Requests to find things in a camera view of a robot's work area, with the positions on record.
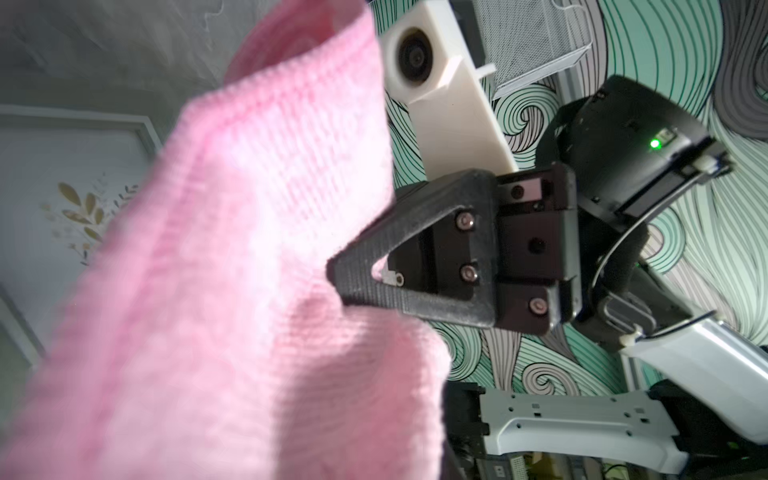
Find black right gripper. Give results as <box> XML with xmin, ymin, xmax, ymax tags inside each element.
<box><xmin>327</xmin><ymin>163</ymin><xmax>582</xmax><ymax>335</ymax></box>

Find pink cloth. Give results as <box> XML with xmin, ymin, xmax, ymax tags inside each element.
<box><xmin>1</xmin><ymin>1</ymin><xmax>451</xmax><ymax>479</ymax></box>

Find green picture frame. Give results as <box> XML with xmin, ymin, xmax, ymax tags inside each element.
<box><xmin>1</xmin><ymin>104</ymin><xmax>161</xmax><ymax>365</ymax></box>

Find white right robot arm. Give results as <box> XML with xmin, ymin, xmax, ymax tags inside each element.
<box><xmin>327</xmin><ymin>76</ymin><xmax>767</xmax><ymax>479</ymax></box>

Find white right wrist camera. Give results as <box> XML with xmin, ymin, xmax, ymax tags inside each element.
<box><xmin>379</xmin><ymin>1</ymin><xmax>519</xmax><ymax>180</ymax></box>

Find clear plastic wall holder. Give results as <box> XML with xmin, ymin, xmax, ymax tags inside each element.
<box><xmin>473</xmin><ymin>0</ymin><xmax>594</xmax><ymax>100</ymax></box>

